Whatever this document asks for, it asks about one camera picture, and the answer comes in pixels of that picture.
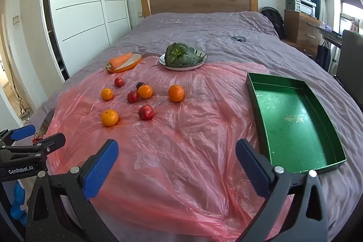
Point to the wooden headboard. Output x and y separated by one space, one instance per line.
198 1

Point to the orange oval plate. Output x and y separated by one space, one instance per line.
130 64

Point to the white wardrobe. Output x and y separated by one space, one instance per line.
82 3

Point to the bed with purple cover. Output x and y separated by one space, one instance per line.
198 29

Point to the green metal tray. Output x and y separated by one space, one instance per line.
292 123

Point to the white round plate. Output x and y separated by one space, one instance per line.
181 68

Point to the pink plastic sheet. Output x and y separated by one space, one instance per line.
184 145

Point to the black backpack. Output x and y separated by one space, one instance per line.
273 21

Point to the dark purple plum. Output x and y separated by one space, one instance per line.
139 85

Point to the grey chair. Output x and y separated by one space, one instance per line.
350 60

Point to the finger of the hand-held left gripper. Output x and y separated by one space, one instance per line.
55 141
24 131

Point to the small black item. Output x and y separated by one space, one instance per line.
238 38

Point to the orange mandarin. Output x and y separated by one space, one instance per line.
107 94
176 93
109 118
145 91

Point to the green bok choy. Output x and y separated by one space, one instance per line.
183 55

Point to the orange carrot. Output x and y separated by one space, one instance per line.
120 59

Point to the red apple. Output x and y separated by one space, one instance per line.
133 97
146 113

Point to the grey desk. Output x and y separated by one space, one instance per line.
330 33

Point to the dark blue bag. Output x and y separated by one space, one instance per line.
322 56

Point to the white printer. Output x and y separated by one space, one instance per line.
300 5

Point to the wooden nightstand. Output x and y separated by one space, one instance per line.
302 29

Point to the blue plastic item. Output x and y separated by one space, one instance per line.
18 202

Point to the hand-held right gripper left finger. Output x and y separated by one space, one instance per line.
99 168

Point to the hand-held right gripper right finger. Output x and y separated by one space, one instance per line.
251 167

